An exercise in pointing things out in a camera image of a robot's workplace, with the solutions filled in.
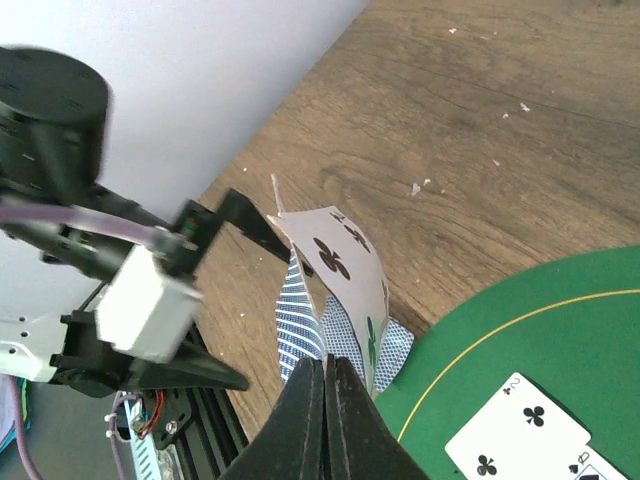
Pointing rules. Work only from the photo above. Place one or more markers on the blue patterned card deck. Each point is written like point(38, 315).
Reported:
point(300, 334)

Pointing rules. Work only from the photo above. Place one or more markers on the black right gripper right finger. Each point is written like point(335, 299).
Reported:
point(357, 443)

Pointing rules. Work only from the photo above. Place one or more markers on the face up community card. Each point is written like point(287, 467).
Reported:
point(519, 433)

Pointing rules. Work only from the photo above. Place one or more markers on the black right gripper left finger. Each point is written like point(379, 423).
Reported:
point(289, 445)

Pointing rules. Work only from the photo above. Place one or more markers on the face up queen card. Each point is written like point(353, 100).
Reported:
point(590, 465)

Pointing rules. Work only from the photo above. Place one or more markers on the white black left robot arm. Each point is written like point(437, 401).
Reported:
point(53, 117)

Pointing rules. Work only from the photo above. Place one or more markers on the light blue slotted cable duct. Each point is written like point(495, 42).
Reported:
point(145, 460)

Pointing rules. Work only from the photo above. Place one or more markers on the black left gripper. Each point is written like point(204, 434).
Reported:
point(87, 362)

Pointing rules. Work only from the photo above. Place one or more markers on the round green poker mat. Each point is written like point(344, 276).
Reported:
point(571, 326)

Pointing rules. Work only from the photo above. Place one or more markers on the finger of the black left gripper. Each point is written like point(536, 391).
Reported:
point(239, 210)

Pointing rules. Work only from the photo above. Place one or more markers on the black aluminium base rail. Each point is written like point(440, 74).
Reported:
point(201, 427)

